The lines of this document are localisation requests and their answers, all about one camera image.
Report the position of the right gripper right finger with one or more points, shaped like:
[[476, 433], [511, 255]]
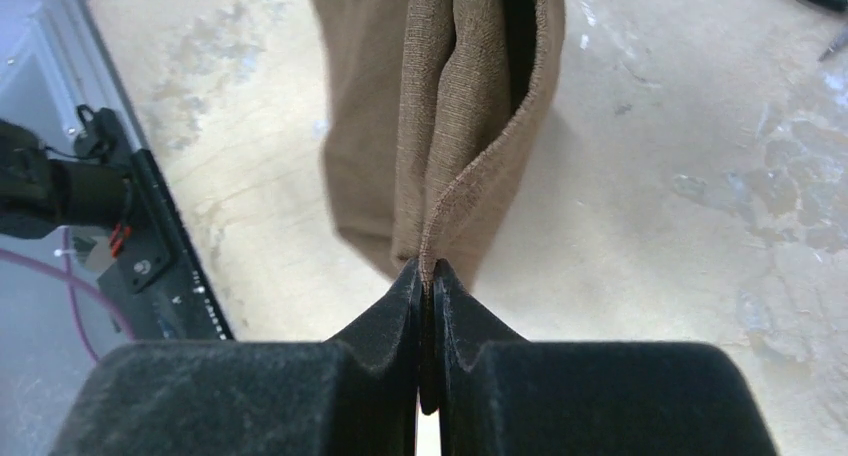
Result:
[[501, 394]]

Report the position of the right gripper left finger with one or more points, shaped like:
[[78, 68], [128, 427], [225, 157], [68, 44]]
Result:
[[353, 394]]

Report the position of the brown cloth napkin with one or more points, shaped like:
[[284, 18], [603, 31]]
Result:
[[434, 108]]

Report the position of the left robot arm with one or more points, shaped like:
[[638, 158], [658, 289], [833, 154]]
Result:
[[40, 194]]

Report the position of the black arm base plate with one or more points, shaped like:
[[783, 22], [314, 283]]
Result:
[[156, 279]]

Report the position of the aluminium frame rail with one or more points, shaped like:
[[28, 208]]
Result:
[[53, 59]]

